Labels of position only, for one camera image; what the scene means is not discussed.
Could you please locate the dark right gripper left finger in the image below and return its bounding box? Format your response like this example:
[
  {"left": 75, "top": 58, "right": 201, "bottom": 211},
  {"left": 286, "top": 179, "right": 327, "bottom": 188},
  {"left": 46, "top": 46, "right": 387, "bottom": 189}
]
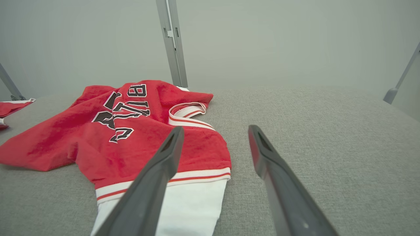
[{"left": 94, "top": 126, "right": 185, "bottom": 236}]

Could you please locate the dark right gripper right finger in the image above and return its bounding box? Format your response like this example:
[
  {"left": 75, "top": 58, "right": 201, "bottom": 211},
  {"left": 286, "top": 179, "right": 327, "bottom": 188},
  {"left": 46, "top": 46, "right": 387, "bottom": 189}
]
[{"left": 248, "top": 125, "right": 339, "bottom": 236}]

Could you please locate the red jersey with black lettering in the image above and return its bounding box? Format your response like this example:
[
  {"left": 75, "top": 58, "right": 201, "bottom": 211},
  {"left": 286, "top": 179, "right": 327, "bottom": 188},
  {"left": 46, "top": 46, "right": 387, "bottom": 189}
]
[{"left": 0, "top": 80, "right": 232, "bottom": 236}]

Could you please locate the red white jersey garment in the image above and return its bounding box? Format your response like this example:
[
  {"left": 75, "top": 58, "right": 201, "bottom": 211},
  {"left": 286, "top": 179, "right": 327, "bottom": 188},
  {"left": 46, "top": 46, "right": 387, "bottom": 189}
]
[{"left": 0, "top": 98, "right": 36, "bottom": 130}]

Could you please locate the grey metal frame post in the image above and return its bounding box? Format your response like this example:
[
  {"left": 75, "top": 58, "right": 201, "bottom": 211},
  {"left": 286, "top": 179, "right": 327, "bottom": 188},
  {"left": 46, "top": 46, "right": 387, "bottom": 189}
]
[
  {"left": 156, "top": 0, "right": 182, "bottom": 88},
  {"left": 167, "top": 0, "right": 188, "bottom": 88}
]

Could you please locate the slanted grey metal strut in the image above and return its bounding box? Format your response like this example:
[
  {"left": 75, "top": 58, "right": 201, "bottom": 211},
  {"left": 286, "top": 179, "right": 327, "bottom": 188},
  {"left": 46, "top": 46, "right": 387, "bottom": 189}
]
[
  {"left": 0, "top": 62, "right": 27, "bottom": 101},
  {"left": 383, "top": 42, "right": 420, "bottom": 105}
]

